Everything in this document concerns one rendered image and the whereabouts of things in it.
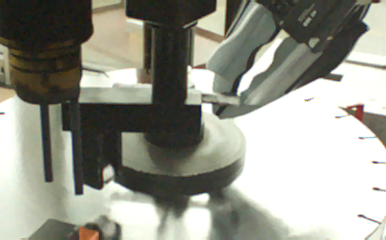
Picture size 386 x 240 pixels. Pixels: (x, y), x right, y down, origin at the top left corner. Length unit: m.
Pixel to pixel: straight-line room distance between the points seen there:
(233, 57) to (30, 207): 0.17
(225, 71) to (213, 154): 0.06
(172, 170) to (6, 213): 0.11
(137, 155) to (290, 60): 0.13
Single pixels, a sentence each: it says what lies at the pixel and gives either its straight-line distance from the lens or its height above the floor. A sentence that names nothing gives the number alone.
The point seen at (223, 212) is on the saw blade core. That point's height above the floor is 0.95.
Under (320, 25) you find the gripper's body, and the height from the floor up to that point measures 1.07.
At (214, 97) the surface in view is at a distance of 0.50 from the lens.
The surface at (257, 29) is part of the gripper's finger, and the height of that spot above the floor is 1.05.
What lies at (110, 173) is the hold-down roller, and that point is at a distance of 0.45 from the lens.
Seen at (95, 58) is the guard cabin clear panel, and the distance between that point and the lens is 1.09.
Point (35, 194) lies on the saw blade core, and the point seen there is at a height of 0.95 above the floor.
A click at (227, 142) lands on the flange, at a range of 0.52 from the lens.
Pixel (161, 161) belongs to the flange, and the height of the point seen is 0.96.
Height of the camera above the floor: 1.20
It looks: 26 degrees down
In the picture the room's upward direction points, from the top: 2 degrees clockwise
